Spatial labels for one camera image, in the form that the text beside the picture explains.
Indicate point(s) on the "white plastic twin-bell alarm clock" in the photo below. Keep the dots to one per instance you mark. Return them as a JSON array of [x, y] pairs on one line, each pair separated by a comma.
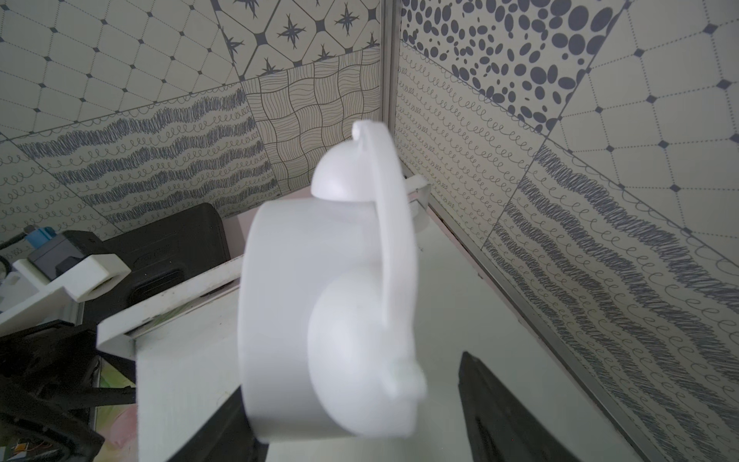
[[327, 302]]

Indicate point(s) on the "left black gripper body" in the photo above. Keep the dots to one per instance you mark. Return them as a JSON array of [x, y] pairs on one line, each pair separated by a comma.
[[49, 392]]

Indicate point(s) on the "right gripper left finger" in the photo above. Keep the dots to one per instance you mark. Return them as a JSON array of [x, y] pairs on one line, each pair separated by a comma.
[[226, 437]]

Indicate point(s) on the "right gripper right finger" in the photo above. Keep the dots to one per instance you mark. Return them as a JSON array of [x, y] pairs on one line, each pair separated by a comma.
[[499, 426]]

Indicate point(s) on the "white two-tier shelf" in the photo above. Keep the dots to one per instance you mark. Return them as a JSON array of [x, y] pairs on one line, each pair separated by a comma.
[[185, 345]]

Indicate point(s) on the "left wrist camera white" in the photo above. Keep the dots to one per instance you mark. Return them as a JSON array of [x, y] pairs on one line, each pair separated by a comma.
[[63, 268]]

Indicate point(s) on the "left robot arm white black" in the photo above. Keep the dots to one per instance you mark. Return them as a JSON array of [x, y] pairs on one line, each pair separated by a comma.
[[161, 255]]

